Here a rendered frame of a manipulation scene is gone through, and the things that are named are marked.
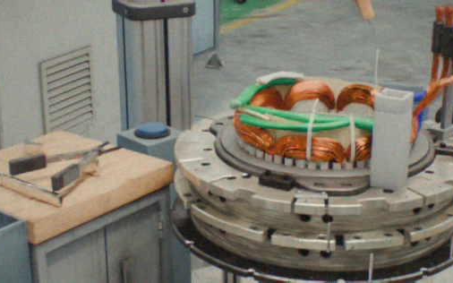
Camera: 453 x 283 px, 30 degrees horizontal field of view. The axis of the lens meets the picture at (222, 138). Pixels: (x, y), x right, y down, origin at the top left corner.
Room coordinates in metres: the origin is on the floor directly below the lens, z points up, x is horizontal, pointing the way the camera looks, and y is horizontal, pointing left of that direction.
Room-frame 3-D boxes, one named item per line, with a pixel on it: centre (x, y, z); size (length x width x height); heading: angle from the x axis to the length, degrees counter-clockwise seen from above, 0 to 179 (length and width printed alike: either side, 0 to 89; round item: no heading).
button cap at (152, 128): (1.07, 0.09, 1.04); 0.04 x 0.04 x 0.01
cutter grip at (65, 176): (0.78, 0.16, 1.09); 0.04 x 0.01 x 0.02; 157
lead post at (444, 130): (0.87, -0.24, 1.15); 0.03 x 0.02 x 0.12; 139
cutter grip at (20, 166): (0.81, 0.20, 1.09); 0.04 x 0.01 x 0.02; 127
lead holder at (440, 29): (0.85, -0.23, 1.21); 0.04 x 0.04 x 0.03; 57
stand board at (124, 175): (0.85, 0.19, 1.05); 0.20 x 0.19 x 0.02; 142
